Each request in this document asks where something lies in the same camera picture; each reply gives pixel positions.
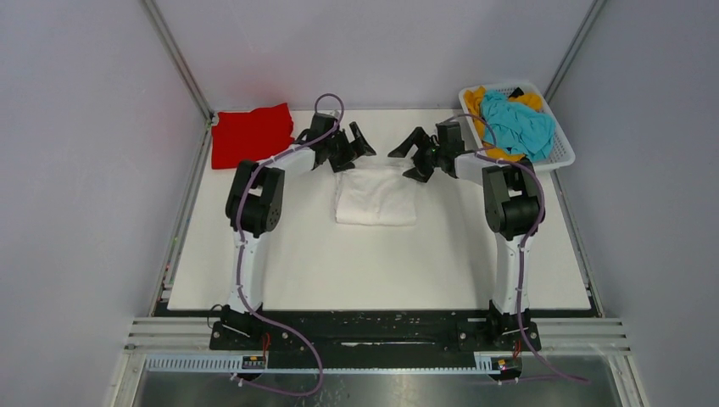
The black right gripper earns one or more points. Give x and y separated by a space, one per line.
420 137

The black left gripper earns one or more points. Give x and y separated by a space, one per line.
343 161

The white t-shirt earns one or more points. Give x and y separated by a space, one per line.
375 195

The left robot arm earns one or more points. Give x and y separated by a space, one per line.
254 208

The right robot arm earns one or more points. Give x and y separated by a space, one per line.
514 207

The orange t-shirt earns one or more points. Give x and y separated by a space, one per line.
477 101

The teal t-shirt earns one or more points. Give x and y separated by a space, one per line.
519 126

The folded red t-shirt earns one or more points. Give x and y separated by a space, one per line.
254 135

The white plastic basket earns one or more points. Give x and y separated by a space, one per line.
513 120

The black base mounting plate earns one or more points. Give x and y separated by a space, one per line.
423 339

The white slotted cable duct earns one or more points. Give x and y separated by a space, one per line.
250 364

